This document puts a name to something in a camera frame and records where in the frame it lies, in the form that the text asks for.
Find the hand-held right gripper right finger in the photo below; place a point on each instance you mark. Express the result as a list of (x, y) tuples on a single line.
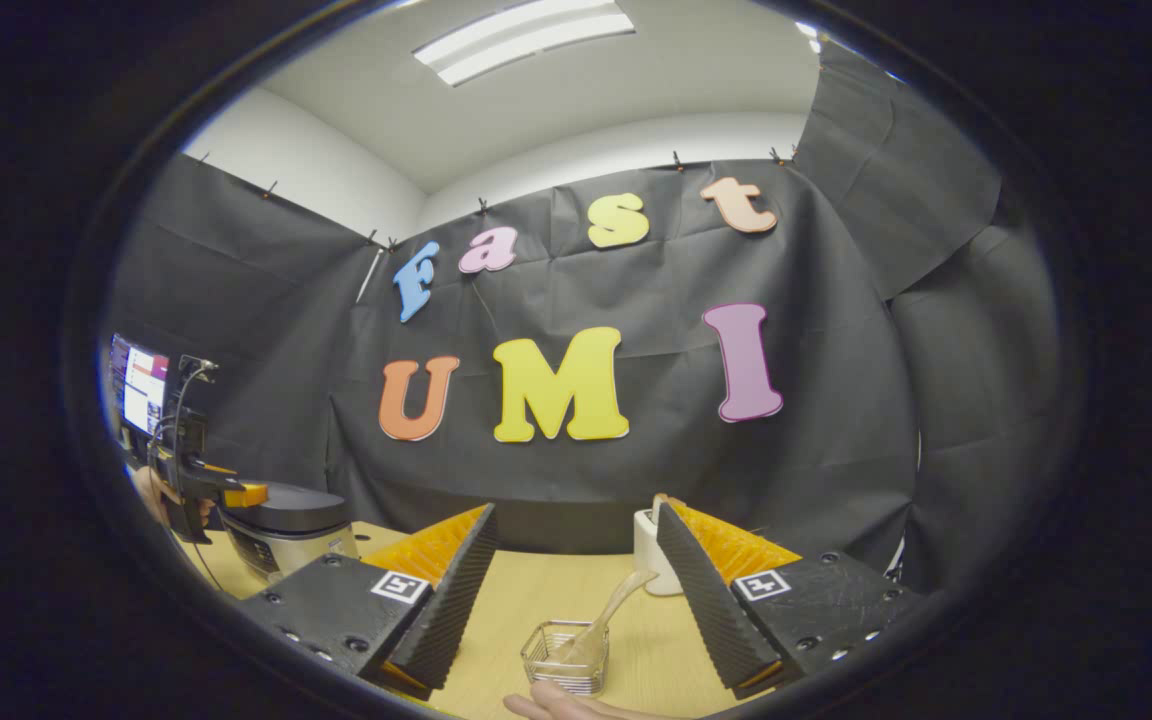
[(701, 600)]

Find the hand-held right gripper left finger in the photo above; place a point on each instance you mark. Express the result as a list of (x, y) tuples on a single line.
[(461, 590)]

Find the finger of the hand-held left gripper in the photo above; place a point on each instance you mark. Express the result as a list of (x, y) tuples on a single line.
[(248, 494)]

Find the black and silver rice cooker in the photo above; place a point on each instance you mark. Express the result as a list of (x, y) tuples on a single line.
[(296, 520)]

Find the wooden spoon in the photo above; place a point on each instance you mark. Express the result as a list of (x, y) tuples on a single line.
[(616, 605)]

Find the white toaster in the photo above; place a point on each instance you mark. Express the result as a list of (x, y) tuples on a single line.
[(651, 560)]

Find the computer monitor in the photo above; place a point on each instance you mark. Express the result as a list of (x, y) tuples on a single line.
[(146, 385)]

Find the pale bread slice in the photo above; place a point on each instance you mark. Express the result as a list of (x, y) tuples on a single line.
[(658, 502)]

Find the ceiling light panel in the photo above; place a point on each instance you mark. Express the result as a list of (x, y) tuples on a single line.
[(521, 40)]

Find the white metal frame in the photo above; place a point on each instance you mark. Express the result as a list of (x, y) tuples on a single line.
[(898, 560)]

